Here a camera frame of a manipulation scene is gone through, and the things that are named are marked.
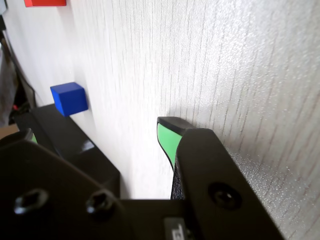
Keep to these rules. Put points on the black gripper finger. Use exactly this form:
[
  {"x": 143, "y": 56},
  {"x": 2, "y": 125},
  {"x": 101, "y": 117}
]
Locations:
[
  {"x": 50, "y": 200},
  {"x": 212, "y": 170}
]

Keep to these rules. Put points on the red cube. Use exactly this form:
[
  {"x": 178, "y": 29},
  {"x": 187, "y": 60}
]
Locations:
[{"x": 45, "y": 2}]

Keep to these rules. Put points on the blue cube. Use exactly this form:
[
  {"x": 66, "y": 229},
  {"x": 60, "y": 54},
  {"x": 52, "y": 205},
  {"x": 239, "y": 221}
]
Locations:
[{"x": 71, "y": 100}]

